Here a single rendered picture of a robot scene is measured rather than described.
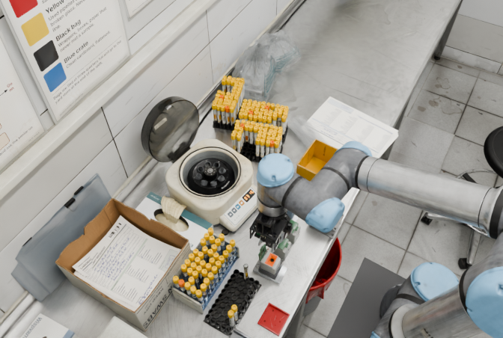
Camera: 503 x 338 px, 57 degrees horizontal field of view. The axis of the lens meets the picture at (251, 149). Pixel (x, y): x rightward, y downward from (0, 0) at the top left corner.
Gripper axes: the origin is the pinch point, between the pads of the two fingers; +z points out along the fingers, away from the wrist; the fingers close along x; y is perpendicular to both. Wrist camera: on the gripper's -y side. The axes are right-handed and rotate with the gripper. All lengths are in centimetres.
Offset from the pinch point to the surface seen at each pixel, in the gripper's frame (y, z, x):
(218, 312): 19.0, 18.1, -7.1
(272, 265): 1.5, 12.9, 0.8
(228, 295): 13.5, 18.7, -7.2
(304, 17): -120, 21, -44
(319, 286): -21, 64, 11
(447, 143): -160, 108, 41
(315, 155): -45.4, 19.1, -5.7
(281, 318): 11.5, 20.3, 8.7
